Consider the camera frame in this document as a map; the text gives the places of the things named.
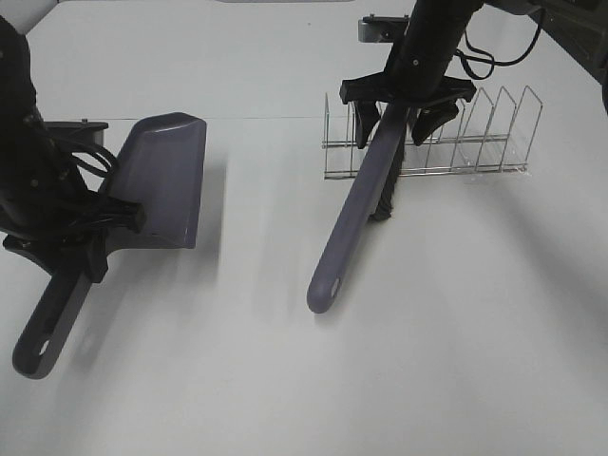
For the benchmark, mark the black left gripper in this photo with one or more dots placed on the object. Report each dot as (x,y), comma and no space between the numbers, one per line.
(81,244)

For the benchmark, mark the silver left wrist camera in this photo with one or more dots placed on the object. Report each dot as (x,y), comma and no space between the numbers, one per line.
(83,131)

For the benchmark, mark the chrome wire dish rack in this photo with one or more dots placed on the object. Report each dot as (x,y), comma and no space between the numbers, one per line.
(491,134)

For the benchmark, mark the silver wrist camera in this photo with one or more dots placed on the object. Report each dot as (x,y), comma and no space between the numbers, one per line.
(374,29)
(83,131)

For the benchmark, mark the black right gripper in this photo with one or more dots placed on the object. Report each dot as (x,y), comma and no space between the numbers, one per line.
(367,90)

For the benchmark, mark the grey hand brush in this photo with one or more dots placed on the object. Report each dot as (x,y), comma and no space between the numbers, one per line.
(364,194)

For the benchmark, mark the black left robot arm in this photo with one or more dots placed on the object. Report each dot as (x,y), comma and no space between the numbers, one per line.
(54,186)

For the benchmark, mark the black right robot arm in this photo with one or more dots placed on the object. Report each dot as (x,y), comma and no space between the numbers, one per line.
(414,76)

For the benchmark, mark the grey plastic dustpan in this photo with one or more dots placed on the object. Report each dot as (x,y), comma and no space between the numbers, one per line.
(161,167)

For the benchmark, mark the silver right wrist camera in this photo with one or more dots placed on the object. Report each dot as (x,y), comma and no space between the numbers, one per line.
(374,29)

